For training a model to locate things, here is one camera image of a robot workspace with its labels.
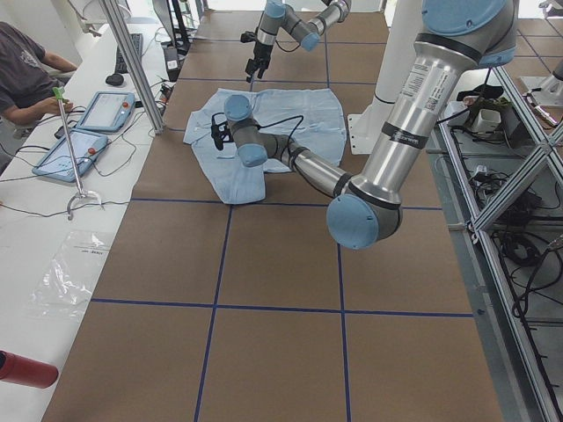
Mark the lower blue teach pendant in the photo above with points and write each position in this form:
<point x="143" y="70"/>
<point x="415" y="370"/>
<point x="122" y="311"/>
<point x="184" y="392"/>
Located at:
<point x="57" y="163"/>

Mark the light blue button shirt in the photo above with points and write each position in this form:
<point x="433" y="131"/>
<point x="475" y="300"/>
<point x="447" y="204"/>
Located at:
<point x="260" y="124"/>

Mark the upper blue teach pendant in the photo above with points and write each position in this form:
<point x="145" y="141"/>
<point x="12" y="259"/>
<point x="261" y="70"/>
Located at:
<point x="107" y="112"/>

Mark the clear plastic bag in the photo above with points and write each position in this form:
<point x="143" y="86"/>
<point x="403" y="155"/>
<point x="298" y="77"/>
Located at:
<point x="66" y="287"/>

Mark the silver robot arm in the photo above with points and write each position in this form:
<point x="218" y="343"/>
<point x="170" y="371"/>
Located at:
<point x="445" y="39"/>
<point x="278" y="15"/>

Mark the aluminium frame post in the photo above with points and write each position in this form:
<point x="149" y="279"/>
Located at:
<point x="134" y="63"/>

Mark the black computer mouse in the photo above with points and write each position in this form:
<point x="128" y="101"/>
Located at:
<point x="115" y="79"/>

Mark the red cylindrical bottle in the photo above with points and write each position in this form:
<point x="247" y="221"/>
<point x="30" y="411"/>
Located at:
<point x="24" y="371"/>

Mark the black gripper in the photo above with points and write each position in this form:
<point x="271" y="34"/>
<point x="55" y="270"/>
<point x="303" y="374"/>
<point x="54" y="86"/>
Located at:
<point x="261" y="52"/>
<point x="230" y="137"/>

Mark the person in grey shirt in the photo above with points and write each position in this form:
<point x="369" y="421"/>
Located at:
<point x="26" y="87"/>

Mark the blue teach pendant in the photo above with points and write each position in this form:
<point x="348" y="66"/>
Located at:
<point x="107" y="112"/>
<point x="57" y="163"/>

